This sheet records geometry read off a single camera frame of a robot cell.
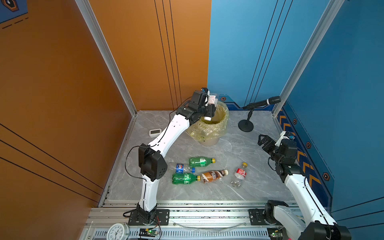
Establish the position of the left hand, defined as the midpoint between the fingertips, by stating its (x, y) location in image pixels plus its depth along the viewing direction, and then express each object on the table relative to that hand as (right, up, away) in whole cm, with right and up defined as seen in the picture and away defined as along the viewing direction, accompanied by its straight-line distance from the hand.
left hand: (212, 106), depth 84 cm
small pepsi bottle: (-17, -36, +1) cm, 39 cm away
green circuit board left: (-33, -62, -12) cm, 72 cm away
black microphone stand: (+28, -11, +26) cm, 40 cm away
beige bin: (+1, -23, +15) cm, 27 cm away
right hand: (+28, -18, -2) cm, 34 cm away
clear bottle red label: (+16, -39, 0) cm, 42 cm away
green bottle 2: (-15, -40, -3) cm, 43 cm away
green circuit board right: (+29, -63, -13) cm, 71 cm away
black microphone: (+35, +3, +2) cm, 36 cm away
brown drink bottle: (+1, -39, -2) cm, 39 cm away
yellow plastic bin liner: (-5, -13, -4) cm, 15 cm away
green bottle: (-6, -33, +3) cm, 33 cm away
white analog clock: (-44, -59, -17) cm, 76 cm away
